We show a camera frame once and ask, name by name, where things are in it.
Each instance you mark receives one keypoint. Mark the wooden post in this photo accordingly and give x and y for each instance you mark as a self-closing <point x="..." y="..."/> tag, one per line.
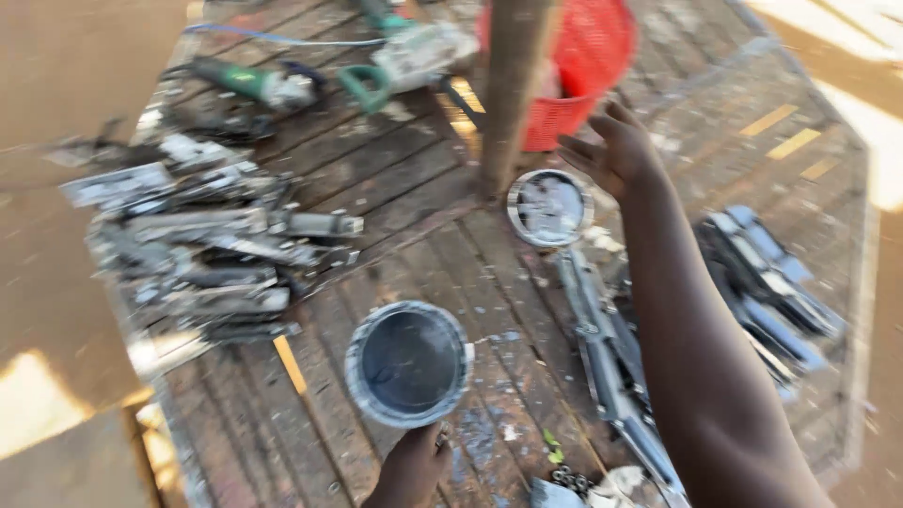
<point x="513" y="92"/>

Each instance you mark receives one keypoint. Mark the small green leaf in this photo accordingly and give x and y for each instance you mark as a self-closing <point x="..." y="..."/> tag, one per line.
<point x="552" y="447"/>

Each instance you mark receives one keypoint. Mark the long grey metal bracket strips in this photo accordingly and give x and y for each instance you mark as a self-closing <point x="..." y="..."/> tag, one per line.
<point x="610" y="360"/>

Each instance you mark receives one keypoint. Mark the cluster of small metal nuts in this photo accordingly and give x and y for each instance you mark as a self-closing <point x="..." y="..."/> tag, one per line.
<point x="571" y="480"/>

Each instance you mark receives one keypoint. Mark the crumpled white rag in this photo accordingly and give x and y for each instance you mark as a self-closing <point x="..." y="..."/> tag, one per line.
<point x="617" y="488"/>

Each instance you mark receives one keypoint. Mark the green angle grinder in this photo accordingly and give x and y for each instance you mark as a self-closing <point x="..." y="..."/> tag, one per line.
<point x="250" y="82"/>

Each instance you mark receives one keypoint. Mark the red plastic mesh basket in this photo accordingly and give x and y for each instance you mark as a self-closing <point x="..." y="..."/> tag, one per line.
<point x="585" y="63"/>

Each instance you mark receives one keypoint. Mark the person's right hand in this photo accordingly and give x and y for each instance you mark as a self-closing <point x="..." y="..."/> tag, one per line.
<point x="628" y="159"/>

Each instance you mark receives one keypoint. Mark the heap of blue-grey metal bars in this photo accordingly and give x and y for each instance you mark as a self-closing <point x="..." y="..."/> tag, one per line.
<point x="769" y="289"/>

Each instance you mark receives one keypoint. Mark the round metal tin lid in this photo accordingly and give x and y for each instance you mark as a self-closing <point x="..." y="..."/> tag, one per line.
<point x="549" y="208"/>

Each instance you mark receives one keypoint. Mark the teal tool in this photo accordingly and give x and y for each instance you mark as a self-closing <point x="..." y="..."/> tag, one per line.
<point x="384" y="15"/>

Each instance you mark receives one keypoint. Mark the person's left hand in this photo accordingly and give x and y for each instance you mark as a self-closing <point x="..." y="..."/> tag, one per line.
<point x="406" y="476"/>

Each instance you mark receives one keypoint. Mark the heap of grey metal parts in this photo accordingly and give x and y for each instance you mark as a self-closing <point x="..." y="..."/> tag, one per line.
<point x="204" y="240"/>

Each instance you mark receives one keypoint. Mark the person's left fingers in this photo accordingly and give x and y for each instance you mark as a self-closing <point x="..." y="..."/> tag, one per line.
<point x="439" y="441"/>

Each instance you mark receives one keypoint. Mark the yellow flat stick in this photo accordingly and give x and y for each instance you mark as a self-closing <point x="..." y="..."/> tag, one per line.
<point x="290" y="364"/>

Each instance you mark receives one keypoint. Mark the person's right fingers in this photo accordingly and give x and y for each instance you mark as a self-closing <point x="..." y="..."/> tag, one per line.
<point x="599" y="134"/>

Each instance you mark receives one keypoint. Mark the round tin of grey paint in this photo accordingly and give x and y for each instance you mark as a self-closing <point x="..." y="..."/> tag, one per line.
<point x="408" y="363"/>

